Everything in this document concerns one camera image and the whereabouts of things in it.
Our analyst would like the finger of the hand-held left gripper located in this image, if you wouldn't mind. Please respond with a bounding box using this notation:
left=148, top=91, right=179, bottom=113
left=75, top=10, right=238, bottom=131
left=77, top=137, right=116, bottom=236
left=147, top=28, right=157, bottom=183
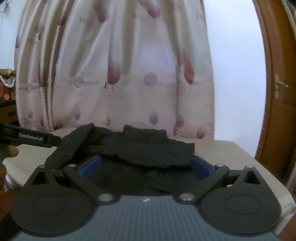
left=51, top=134, right=62, bottom=148

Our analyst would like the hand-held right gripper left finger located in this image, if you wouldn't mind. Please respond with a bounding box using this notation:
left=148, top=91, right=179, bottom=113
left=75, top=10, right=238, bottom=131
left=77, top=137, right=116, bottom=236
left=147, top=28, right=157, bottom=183
left=31, top=155, right=116, bottom=206

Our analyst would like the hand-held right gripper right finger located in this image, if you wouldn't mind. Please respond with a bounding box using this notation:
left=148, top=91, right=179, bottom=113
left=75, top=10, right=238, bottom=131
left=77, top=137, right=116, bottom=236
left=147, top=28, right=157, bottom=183
left=176, top=155, right=263, bottom=206

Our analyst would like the black garment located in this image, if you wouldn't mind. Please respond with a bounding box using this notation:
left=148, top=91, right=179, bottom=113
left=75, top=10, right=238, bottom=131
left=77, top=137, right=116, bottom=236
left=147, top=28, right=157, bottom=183
left=44, top=123, right=196, bottom=194

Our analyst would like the person's left hand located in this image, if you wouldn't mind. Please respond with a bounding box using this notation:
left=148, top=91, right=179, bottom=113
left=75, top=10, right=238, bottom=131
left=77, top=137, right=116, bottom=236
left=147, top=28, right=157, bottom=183
left=0, top=146, right=19, bottom=192

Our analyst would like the brown cardboard box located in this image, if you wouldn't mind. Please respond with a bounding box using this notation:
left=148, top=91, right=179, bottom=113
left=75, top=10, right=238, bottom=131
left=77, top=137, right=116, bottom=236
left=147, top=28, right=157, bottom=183
left=0, top=102, right=19, bottom=124

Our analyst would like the leaf print curtain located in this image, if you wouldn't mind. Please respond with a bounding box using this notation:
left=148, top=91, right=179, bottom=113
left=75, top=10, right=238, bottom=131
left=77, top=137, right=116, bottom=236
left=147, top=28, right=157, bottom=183
left=13, top=0, right=215, bottom=140

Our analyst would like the brown wooden door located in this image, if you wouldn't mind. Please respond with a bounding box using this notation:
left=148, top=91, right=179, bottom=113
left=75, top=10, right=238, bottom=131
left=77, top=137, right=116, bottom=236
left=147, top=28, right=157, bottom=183
left=252, top=0, right=296, bottom=179

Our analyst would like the brass door handle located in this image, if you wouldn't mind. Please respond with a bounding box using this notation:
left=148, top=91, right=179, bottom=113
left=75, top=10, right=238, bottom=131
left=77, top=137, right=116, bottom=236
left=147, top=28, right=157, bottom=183
left=274, top=74, right=289, bottom=100

